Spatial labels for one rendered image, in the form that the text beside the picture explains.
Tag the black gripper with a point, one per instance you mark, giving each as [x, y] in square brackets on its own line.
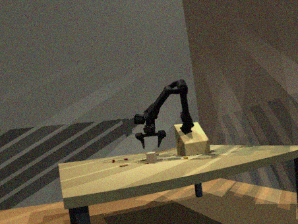
[161, 134]

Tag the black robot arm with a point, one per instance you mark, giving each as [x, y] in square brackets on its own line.
[152, 111]

